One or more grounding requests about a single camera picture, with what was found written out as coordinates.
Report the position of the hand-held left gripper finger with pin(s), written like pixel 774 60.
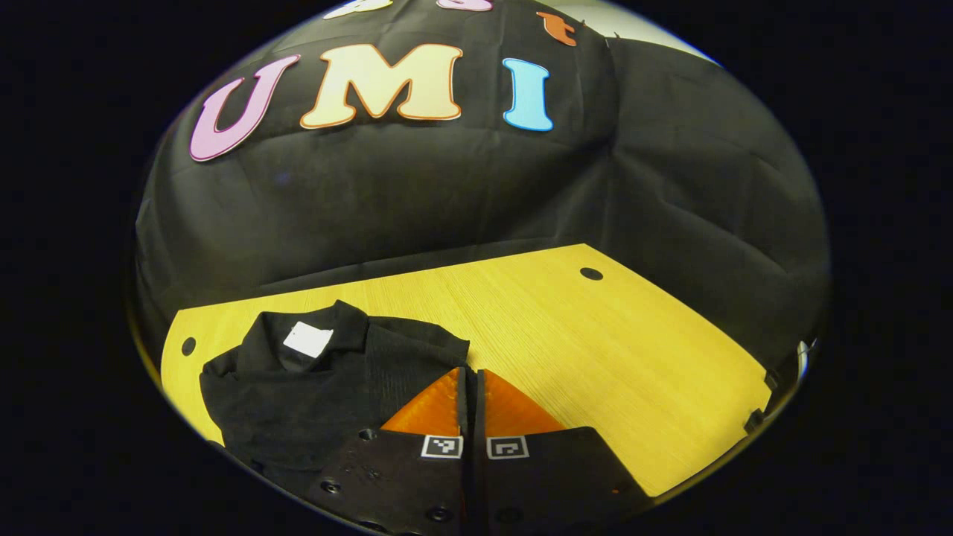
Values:
pixel 463 417
pixel 480 476

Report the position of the black button shirt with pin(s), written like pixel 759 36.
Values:
pixel 298 402

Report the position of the black backdrop cloth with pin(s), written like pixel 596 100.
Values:
pixel 447 193

